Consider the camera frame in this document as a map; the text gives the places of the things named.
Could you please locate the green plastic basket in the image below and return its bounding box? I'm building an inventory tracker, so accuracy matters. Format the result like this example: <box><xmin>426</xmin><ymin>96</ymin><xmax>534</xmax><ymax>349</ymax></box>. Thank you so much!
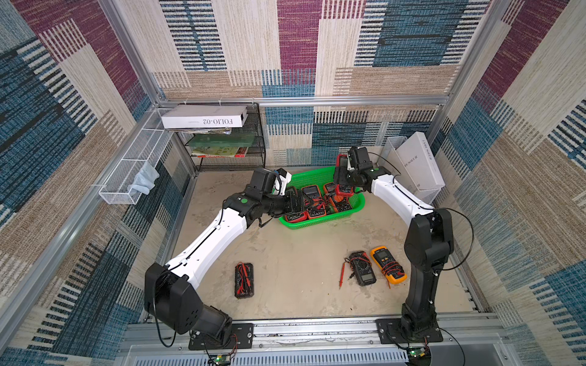
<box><xmin>279</xmin><ymin>166</ymin><xmax>366</xmax><ymax>230</ymax></box>

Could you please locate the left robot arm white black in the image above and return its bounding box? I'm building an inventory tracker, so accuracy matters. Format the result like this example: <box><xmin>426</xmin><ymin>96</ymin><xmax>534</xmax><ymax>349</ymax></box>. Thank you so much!
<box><xmin>144</xmin><ymin>168</ymin><xmax>305</xmax><ymax>347</ymax></box>

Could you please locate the green book on shelf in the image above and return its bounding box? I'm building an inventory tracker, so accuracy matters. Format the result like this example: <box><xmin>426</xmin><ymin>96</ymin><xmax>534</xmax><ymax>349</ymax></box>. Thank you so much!
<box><xmin>186</xmin><ymin>134</ymin><xmax>256</xmax><ymax>158</ymax></box>

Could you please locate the red Delixi multimeter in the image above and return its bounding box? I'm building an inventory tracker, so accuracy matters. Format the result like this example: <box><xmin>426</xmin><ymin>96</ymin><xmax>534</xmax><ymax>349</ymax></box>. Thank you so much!
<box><xmin>334</xmin><ymin>154</ymin><xmax>354</xmax><ymax>198</ymax></box>

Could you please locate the small black multimeter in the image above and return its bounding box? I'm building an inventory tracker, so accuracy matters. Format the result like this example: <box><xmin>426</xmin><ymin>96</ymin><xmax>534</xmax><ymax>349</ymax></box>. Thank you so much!
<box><xmin>339</xmin><ymin>251</ymin><xmax>376</xmax><ymax>288</ymax></box>

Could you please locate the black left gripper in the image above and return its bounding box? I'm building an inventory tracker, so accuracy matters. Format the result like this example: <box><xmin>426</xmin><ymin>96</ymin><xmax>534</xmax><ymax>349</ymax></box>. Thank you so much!
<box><xmin>259</xmin><ymin>189</ymin><xmax>314</xmax><ymax>217</ymax></box>

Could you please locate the red Aneng multimeter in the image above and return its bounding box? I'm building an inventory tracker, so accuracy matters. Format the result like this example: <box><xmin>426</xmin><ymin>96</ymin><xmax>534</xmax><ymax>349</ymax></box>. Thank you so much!
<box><xmin>285</xmin><ymin>201</ymin><xmax>308</xmax><ymax>224</ymax></box>

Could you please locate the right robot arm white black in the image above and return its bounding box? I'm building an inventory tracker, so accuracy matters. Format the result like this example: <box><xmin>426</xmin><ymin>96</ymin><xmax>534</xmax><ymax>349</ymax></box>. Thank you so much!
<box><xmin>334</xmin><ymin>146</ymin><xmax>454</xmax><ymax>345</ymax></box>

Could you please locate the white file box holder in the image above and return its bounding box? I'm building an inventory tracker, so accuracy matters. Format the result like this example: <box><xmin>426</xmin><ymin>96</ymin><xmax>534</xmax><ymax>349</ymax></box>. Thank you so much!
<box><xmin>378</xmin><ymin>132</ymin><xmax>445</xmax><ymax>204</ymax></box>

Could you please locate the light blue cloth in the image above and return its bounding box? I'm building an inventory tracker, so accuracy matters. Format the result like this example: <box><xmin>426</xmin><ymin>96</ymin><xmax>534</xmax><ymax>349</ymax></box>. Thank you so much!
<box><xmin>128</xmin><ymin>162</ymin><xmax>160</xmax><ymax>197</ymax></box>

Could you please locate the white Folio box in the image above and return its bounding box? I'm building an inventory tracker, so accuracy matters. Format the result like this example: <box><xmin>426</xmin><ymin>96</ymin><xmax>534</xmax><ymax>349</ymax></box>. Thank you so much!
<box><xmin>162</xmin><ymin>105</ymin><xmax>248</xmax><ymax>130</ymax></box>

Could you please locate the yellow clamp meter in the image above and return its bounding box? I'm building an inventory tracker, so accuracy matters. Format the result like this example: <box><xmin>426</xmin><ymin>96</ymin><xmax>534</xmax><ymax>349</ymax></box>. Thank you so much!
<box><xmin>370</xmin><ymin>246</ymin><xmax>407</xmax><ymax>287</ymax></box>

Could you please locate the black pocket multimeter with leads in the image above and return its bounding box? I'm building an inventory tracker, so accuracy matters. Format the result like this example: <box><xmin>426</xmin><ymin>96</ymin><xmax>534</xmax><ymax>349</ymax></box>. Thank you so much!
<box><xmin>234</xmin><ymin>262</ymin><xmax>254</xmax><ymax>299</ymax></box>

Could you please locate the orange clamp multimeter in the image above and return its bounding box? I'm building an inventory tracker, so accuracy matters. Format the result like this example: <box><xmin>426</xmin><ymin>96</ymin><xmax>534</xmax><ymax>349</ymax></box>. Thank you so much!
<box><xmin>324</xmin><ymin>182</ymin><xmax>354</xmax><ymax>214</ymax></box>

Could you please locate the orange Victor multimeter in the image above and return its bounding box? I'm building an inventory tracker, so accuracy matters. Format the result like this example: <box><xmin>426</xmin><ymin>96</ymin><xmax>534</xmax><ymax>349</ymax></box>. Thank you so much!
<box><xmin>302</xmin><ymin>185</ymin><xmax>327</xmax><ymax>220</ymax></box>

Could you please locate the white wire wall basket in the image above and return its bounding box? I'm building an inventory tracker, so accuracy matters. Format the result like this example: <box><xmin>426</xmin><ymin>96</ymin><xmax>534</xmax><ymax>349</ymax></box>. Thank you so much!
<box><xmin>99</xmin><ymin>128</ymin><xmax>172</xmax><ymax>205</ymax></box>

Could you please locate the black wire mesh shelf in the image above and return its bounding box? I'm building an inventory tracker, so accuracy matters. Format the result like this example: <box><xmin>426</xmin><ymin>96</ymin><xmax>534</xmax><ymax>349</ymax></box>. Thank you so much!
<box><xmin>178</xmin><ymin>103</ymin><xmax>266</xmax><ymax>172</ymax></box>

